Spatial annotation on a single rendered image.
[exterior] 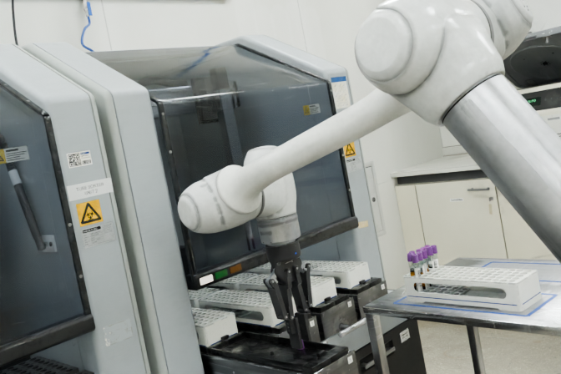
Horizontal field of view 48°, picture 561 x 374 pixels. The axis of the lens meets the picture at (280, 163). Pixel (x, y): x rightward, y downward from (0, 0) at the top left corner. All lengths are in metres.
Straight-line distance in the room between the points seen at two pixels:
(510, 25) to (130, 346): 0.97
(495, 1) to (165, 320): 0.95
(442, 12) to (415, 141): 3.36
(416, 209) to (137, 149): 2.70
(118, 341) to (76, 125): 0.46
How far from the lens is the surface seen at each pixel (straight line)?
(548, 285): 1.60
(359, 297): 1.78
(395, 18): 0.82
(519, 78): 3.99
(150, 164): 1.44
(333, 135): 1.14
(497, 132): 0.83
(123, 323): 1.41
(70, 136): 1.35
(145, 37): 2.86
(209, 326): 1.55
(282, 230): 1.35
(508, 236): 3.66
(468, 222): 3.75
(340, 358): 1.35
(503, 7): 0.99
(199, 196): 1.20
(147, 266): 1.43
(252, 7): 3.30
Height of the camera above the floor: 1.29
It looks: 3 degrees down
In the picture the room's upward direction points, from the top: 11 degrees counter-clockwise
